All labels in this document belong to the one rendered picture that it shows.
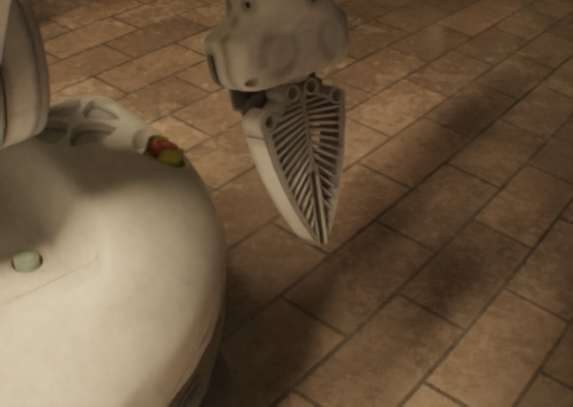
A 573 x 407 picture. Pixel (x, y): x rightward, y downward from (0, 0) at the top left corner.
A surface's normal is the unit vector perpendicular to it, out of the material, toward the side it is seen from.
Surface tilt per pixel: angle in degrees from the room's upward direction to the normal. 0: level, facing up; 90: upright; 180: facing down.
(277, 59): 76
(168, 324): 58
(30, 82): 85
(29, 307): 1
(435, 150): 0
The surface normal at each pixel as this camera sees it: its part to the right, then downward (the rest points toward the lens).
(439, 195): 0.06, -0.81
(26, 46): 0.67, 0.18
